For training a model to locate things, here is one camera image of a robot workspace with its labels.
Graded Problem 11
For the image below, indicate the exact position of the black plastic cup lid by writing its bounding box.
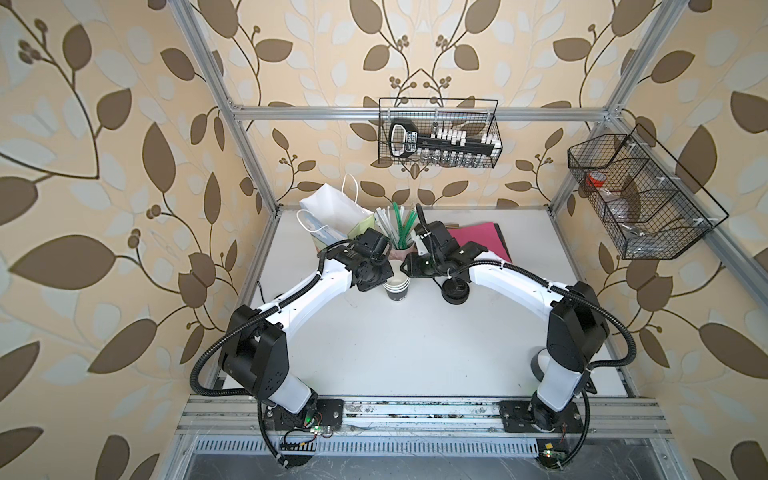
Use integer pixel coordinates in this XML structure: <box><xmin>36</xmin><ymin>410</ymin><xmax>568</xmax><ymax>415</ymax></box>
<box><xmin>441</xmin><ymin>277</ymin><xmax>470</xmax><ymax>305</ymax></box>

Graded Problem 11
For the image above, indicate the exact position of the stack of paper cups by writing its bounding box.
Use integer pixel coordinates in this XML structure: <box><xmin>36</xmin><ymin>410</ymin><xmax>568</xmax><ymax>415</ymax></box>
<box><xmin>384</xmin><ymin>272</ymin><xmax>410</xmax><ymax>301</ymax></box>

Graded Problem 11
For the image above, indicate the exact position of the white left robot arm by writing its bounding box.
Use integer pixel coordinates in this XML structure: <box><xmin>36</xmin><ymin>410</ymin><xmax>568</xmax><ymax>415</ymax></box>
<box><xmin>189</xmin><ymin>228</ymin><xmax>393</xmax><ymax>468</ymax></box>

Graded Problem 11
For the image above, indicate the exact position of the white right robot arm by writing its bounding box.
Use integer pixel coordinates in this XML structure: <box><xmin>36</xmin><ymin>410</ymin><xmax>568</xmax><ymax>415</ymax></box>
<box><xmin>401</xmin><ymin>204</ymin><xmax>637</xmax><ymax>432</ymax></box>

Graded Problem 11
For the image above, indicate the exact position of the green wrapped straw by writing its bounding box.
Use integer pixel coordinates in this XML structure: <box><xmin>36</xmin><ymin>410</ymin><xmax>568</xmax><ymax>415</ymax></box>
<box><xmin>392</xmin><ymin>202</ymin><xmax>418</xmax><ymax>250</ymax></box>

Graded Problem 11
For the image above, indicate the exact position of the white wrapped straw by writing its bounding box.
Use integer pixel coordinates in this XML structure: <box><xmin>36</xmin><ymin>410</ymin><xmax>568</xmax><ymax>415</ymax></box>
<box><xmin>374</xmin><ymin>208</ymin><xmax>398</xmax><ymax>248</ymax></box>

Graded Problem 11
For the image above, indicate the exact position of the magenta paper napkin stack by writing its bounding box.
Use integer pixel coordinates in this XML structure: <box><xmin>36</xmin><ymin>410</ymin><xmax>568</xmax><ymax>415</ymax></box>
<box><xmin>448</xmin><ymin>222</ymin><xmax>511</xmax><ymax>262</ymax></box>

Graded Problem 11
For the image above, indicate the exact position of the green white paper gift bag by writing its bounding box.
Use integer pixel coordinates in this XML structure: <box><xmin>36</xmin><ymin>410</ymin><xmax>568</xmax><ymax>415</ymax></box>
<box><xmin>296</xmin><ymin>174</ymin><xmax>376</xmax><ymax>250</ymax></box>

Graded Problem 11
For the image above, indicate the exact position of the black handheld tool in basket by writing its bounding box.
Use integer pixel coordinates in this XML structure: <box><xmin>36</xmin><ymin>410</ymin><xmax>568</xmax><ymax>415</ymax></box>
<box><xmin>386</xmin><ymin>119</ymin><xmax>502</xmax><ymax>161</ymax></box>

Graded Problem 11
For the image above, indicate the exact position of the grey tape roll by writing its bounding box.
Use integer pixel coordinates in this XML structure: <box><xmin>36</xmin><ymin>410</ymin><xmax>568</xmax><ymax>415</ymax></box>
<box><xmin>530</xmin><ymin>348</ymin><xmax>551</xmax><ymax>382</ymax></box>

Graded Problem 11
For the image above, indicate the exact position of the red capped clear bottle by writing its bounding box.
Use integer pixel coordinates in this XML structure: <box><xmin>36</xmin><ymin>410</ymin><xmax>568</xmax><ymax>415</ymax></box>
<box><xmin>584</xmin><ymin>170</ymin><xmax>618</xmax><ymax>202</ymax></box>

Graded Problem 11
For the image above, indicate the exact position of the black wire basket rear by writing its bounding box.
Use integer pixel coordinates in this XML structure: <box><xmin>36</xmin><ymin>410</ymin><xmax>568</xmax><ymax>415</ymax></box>
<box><xmin>378</xmin><ymin>96</ymin><xmax>503</xmax><ymax>169</ymax></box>

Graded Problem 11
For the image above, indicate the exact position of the black wire basket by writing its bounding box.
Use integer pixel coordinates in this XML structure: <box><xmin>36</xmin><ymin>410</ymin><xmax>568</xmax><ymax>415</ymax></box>
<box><xmin>378</xmin><ymin>96</ymin><xmax>503</xmax><ymax>169</ymax></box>
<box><xmin>567</xmin><ymin>124</ymin><xmax>729</xmax><ymax>260</ymax></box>

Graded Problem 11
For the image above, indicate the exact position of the black wire basket right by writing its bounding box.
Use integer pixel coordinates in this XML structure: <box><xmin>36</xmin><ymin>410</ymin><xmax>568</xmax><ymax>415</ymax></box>
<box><xmin>567</xmin><ymin>124</ymin><xmax>729</xmax><ymax>260</ymax></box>

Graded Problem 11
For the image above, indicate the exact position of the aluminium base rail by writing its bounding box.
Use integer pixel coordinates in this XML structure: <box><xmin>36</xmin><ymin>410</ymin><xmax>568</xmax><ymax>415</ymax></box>
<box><xmin>176</xmin><ymin>395</ymin><xmax>673</xmax><ymax>439</ymax></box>

